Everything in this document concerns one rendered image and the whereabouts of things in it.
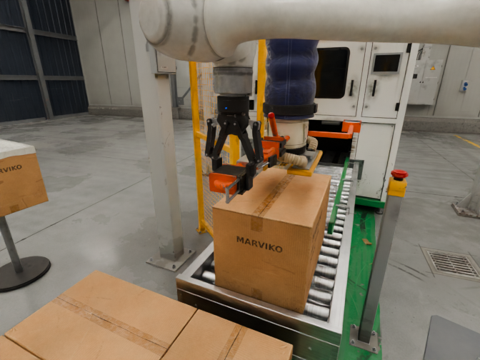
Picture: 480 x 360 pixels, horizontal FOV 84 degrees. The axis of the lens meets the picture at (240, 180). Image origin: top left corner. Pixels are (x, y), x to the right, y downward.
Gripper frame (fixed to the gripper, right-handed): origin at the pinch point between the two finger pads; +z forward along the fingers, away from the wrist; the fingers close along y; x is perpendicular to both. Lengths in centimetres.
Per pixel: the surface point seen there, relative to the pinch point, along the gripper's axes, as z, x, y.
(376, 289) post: 80, -73, -49
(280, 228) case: 27.3, -25.4, -6.8
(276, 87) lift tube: -21, -49, 4
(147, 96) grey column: -14, -88, 106
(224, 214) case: 26.7, -25.3, 16.2
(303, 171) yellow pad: 10.3, -43.7, -10.3
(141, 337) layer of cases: 65, 8, 34
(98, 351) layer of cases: 65, 19, 44
